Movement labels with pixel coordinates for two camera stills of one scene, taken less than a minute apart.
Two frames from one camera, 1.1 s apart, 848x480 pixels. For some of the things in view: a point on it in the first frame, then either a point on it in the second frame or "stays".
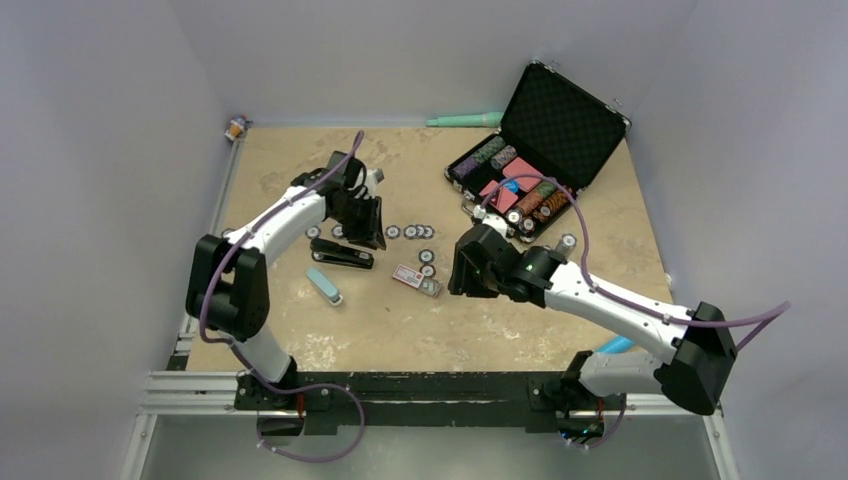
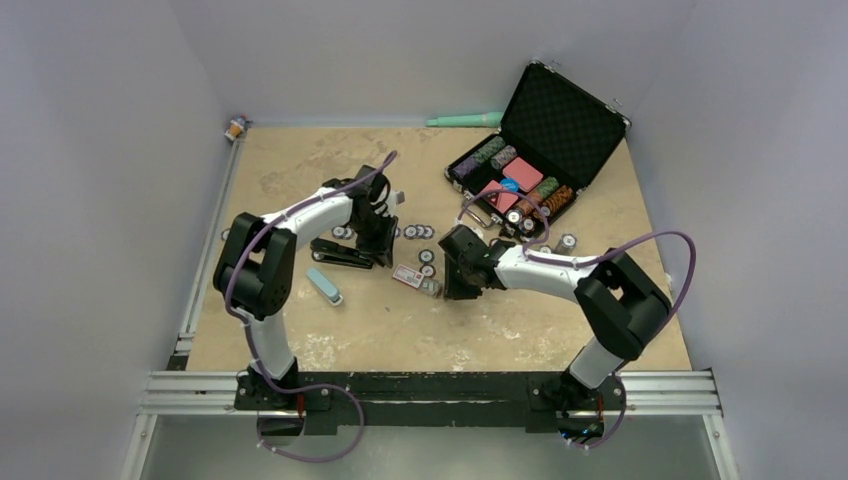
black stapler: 328,251 stays
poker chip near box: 428,271 stays
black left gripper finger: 378,239 -> 387,255
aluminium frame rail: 172,392 stays
